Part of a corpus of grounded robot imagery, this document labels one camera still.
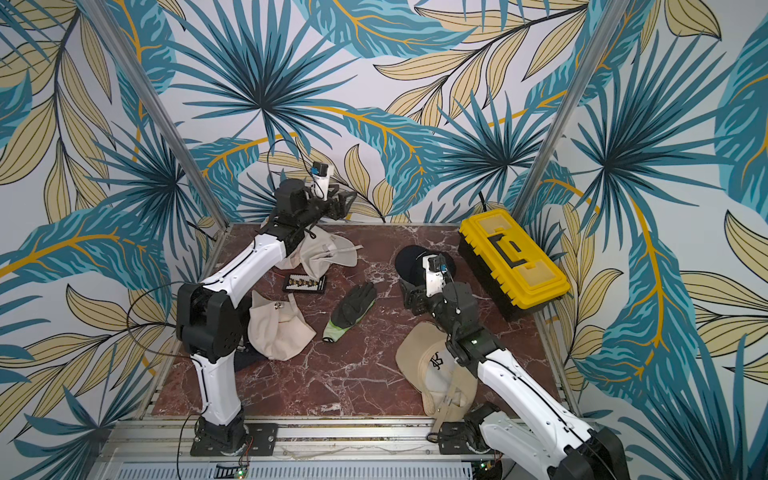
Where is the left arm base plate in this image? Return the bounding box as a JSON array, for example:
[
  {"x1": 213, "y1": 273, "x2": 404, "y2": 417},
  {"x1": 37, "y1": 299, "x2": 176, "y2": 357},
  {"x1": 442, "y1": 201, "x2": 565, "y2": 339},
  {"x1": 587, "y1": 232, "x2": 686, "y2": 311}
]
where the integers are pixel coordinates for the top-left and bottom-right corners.
[{"x1": 190, "y1": 420, "x2": 278, "y2": 457}]

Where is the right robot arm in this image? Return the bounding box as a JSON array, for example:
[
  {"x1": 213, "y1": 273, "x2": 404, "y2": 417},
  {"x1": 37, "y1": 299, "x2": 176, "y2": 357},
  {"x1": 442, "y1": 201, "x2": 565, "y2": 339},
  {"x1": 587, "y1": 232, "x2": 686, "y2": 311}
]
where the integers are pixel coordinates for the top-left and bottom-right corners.
[{"x1": 395, "y1": 280, "x2": 629, "y2": 479}]

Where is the white perforated cap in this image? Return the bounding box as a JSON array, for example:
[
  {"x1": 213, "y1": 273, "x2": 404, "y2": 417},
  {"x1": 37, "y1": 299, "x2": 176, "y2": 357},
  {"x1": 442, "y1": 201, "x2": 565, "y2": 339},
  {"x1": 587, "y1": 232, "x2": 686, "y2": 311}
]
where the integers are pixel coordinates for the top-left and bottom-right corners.
[{"x1": 298, "y1": 227, "x2": 363, "y2": 280}]

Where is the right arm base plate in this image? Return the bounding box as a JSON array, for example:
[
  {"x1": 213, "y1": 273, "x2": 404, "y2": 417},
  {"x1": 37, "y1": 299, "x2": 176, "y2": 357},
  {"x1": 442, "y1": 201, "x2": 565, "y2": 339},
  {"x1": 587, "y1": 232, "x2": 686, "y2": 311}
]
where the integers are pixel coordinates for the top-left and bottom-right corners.
[{"x1": 426, "y1": 417, "x2": 522, "y2": 456}]

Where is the green black cap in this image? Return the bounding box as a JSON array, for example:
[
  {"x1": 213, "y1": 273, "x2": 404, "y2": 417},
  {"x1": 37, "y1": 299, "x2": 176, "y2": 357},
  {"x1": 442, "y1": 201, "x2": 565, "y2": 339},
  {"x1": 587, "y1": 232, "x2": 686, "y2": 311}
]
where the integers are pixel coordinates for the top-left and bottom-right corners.
[{"x1": 322, "y1": 282, "x2": 377, "y2": 343}]

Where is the cream Colorado cap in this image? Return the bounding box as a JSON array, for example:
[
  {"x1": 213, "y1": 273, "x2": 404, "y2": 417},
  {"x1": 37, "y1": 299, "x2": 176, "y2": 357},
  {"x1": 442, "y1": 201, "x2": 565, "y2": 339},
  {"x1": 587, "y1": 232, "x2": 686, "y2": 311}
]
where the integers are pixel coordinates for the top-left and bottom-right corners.
[{"x1": 246, "y1": 291, "x2": 316, "y2": 361}]

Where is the yellow black toolbox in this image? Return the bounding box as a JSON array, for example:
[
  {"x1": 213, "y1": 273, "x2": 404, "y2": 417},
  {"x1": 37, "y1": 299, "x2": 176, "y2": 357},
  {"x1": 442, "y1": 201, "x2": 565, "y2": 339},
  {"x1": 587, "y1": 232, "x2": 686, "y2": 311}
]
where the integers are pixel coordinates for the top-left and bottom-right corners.
[{"x1": 458, "y1": 209, "x2": 571, "y2": 322}]

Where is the tan khaki cap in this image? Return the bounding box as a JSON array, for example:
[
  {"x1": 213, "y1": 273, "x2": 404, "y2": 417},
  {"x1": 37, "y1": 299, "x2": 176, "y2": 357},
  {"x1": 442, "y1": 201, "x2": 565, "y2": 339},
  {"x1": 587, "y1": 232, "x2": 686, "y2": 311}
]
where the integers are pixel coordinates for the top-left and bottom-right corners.
[{"x1": 395, "y1": 322, "x2": 478, "y2": 433}]

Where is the black cap at back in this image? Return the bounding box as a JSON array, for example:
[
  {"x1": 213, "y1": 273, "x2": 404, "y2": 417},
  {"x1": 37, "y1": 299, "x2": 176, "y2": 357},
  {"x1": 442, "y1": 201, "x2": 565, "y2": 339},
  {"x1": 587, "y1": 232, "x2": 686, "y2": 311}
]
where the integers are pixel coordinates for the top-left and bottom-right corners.
[{"x1": 394, "y1": 245, "x2": 457, "y2": 287}]

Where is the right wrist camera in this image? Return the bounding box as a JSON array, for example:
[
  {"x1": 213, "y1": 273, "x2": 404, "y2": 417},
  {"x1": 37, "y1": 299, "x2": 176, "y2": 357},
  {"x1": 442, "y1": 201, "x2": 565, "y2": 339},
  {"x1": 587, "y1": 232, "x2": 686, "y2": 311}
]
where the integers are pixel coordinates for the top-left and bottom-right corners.
[{"x1": 422, "y1": 254, "x2": 450, "y2": 298}]

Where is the black charger board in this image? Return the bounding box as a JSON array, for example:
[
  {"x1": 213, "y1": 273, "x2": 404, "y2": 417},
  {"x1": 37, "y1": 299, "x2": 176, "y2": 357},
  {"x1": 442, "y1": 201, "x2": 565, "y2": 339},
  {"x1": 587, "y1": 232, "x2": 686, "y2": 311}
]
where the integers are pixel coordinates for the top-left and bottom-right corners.
[{"x1": 282, "y1": 274, "x2": 327, "y2": 295}]

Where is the navy black cap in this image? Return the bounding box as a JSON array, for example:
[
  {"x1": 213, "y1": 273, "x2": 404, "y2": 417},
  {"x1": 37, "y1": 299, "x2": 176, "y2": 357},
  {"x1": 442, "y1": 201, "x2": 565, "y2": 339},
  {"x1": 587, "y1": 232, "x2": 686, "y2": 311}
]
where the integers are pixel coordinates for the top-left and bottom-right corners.
[{"x1": 234, "y1": 345, "x2": 267, "y2": 372}]

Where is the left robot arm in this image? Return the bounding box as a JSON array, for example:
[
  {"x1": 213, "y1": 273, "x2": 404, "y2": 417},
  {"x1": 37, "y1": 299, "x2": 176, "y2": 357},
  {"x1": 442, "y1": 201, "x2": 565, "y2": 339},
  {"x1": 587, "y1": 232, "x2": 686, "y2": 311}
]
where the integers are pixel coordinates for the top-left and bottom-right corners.
[{"x1": 175, "y1": 179, "x2": 357, "y2": 457}]

